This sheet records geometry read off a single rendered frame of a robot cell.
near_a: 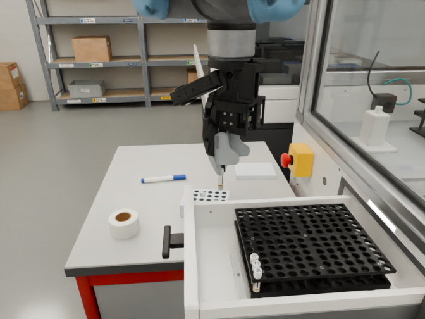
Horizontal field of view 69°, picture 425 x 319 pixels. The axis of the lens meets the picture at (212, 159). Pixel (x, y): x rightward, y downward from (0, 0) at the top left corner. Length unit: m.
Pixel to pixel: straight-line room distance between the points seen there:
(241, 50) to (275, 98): 0.83
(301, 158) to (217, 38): 0.45
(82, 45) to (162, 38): 1.05
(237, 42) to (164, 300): 0.61
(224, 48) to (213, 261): 0.37
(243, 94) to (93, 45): 3.81
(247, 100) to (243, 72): 0.04
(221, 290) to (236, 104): 0.31
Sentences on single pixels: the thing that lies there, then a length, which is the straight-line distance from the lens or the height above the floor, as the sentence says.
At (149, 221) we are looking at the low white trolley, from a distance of 0.83.
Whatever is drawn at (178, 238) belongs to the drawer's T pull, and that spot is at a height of 0.91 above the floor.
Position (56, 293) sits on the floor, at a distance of 1.81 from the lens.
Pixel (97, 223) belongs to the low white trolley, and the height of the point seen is 0.76.
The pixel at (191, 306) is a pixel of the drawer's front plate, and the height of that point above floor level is 0.93.
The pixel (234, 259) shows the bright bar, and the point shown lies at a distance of 0.59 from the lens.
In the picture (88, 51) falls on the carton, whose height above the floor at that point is 0.71.
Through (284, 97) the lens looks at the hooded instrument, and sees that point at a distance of 1.32.
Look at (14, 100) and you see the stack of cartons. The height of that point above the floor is 0.13.
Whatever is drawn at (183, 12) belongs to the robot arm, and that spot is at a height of 1.25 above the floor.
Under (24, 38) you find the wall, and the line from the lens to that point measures 4.94.
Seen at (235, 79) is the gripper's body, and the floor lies 1.15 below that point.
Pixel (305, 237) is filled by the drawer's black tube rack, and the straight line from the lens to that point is 0.57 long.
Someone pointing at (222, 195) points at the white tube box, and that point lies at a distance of 0.84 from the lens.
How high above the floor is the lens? 1.26
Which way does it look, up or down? 27 degrees down
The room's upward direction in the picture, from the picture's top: straight up
